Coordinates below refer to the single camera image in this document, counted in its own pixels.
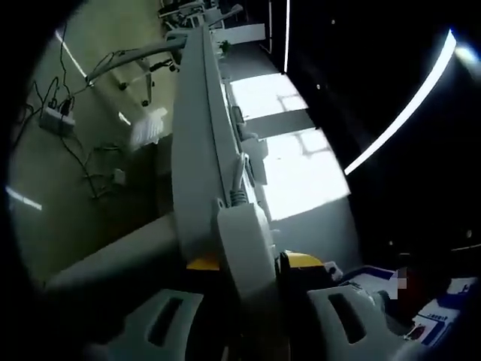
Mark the green potted plant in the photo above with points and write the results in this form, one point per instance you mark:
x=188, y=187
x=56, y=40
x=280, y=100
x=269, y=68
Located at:
x=224, y=47

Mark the grey chair base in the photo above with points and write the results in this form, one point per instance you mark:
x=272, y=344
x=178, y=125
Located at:
x=143, y=50

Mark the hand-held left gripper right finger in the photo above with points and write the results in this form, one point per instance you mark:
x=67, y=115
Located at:
x=330, y=327

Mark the large bright window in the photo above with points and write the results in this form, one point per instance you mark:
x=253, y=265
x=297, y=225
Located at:
x=304, y=176

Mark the white floor power strip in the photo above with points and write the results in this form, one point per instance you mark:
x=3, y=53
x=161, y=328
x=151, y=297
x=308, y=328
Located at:
x=56, y=120

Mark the small bright window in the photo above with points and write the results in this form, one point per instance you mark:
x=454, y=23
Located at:
x=263, y=94

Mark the thin ceiling light strip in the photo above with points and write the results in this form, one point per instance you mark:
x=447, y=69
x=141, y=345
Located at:
x=286, y=34

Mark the white slatted object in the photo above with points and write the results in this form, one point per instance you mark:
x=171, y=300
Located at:
x=148, y=128

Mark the long curved ceiling light strip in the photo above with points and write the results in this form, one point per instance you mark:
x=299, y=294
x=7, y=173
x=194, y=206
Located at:
x=406, y=105

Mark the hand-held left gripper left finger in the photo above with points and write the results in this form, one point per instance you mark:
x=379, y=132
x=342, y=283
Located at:
x=165, y=327

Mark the small white power adapter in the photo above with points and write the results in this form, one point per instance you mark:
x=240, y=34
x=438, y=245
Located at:
x=119, y=176

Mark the white table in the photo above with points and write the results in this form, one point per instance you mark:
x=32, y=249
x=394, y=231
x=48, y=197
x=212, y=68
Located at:
x=195, y=150

